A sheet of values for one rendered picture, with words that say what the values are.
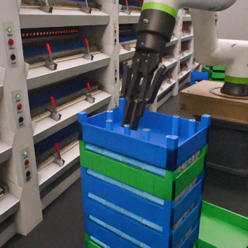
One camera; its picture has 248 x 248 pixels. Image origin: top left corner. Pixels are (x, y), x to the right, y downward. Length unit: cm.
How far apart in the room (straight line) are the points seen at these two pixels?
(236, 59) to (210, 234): 77
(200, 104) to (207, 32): 33
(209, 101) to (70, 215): 79
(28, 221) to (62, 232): 13
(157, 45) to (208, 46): 71
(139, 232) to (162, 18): 55
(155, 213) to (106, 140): 22
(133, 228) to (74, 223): 39
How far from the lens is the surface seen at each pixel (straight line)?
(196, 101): 143
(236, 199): 135
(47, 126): 110
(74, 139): 138
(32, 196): 111
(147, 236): 81
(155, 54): 74
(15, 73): 95
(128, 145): 71
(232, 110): 139
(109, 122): 76
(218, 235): 114
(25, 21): 100
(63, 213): 122
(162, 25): 74
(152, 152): 67
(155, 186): 71
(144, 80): 73
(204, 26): 134
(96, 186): 85
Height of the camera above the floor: 72
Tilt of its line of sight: 20 degrees down
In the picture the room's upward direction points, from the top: straight up
